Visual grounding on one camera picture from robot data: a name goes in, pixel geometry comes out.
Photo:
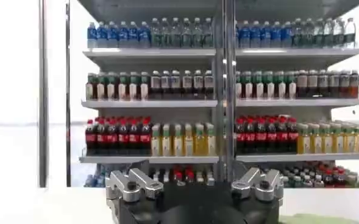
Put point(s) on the metal shelf with bottles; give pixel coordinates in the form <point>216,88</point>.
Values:
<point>151,100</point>
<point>298,100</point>

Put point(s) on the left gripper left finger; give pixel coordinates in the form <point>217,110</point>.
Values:
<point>136,182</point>

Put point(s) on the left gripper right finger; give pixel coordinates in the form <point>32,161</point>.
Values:
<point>261,182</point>

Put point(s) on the thick black frame pole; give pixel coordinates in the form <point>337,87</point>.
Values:
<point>43,91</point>

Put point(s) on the thin black frame pole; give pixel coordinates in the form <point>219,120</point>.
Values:
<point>68,91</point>

